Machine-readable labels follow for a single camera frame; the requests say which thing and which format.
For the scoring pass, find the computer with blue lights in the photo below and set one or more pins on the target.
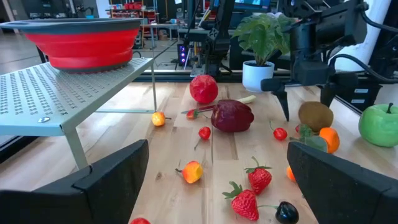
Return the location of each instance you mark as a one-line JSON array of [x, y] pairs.
[[182, 54]]

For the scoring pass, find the green monstera leaf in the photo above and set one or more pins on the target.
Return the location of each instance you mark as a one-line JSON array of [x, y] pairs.
[[258, 77]]

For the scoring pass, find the grey background table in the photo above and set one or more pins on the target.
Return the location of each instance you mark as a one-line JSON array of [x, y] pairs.
[[161, 26]]

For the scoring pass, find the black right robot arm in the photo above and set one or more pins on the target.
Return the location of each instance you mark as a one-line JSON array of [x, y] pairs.
[[339, 28]]

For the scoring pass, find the red colander grey rim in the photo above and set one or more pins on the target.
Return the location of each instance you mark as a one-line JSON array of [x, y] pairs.
[[84, 46]]

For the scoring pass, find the brown kiwi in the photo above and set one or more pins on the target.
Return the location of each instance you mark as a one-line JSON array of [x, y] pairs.
[[315, 115]]

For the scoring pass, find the green perforated metal shelf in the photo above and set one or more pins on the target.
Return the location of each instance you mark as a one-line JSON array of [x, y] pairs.
[[37, 93]]

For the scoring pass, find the red cherry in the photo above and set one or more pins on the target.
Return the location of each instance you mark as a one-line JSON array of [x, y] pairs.
[[280, 134], [140, 221], [204, 133]]

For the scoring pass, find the dark red apple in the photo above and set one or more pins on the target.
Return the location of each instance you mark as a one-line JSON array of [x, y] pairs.
[[231, 116]]

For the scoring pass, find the red strawberry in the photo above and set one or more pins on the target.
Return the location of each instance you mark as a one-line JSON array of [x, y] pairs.
[[245, 205], [259, 180]]

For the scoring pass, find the black cherry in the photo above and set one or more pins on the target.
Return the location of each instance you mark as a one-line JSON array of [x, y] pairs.
[[286, 213]]

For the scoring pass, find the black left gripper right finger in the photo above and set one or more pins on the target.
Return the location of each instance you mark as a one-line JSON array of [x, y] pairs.
[[342, 196]]

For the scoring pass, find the small red fruit green stem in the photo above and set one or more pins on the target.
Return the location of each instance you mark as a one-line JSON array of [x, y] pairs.
[[191, 114]]

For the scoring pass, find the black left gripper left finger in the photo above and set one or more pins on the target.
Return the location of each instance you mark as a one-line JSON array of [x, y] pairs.
[[93, 199]]

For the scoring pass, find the green apple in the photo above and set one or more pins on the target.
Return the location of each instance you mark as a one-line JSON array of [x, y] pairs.
[[379, 126]]

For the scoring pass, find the orange tangerine green leaf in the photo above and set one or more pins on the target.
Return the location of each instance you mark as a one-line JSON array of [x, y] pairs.
[[331, 140]]

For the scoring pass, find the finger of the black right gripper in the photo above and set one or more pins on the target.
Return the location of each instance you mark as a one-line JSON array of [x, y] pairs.
[[328, 96], [283, 102]]

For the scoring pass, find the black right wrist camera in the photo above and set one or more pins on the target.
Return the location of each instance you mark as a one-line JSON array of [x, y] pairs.
[[300, 40]]

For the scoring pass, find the person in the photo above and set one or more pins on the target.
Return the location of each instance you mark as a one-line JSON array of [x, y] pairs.
[[357, 53]]

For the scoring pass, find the storage rack red bins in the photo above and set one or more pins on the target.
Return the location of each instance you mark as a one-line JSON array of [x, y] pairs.
[[146, 12]]

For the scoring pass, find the small red fruit leafy sprig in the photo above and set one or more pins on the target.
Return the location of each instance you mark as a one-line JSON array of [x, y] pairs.
[[304, 131]]

